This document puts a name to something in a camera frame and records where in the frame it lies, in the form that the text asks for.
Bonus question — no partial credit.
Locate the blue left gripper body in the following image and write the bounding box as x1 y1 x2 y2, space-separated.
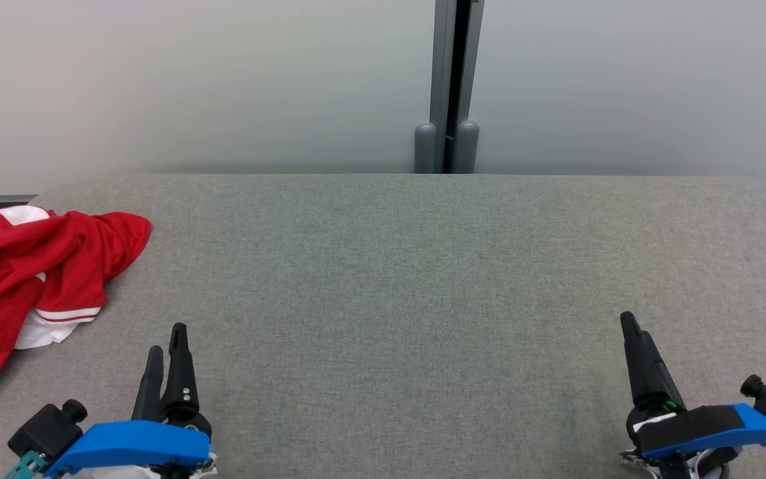
44 399 217 479

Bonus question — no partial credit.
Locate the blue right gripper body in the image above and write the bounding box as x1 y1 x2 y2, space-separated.
622 402 766 479

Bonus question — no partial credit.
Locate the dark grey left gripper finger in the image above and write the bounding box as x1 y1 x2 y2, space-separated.
160 323 201 417
132 345 164 421

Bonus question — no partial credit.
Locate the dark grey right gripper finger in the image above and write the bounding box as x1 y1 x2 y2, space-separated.
620 311 687 412

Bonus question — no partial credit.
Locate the red and white shirt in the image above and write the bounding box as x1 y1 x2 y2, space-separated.
0 206 152 415

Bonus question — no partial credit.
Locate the left cable with teal plug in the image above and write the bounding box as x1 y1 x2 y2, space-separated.
3 451 48 479

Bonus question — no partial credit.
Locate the grey partition post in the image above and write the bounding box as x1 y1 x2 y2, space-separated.
414 0 485 174

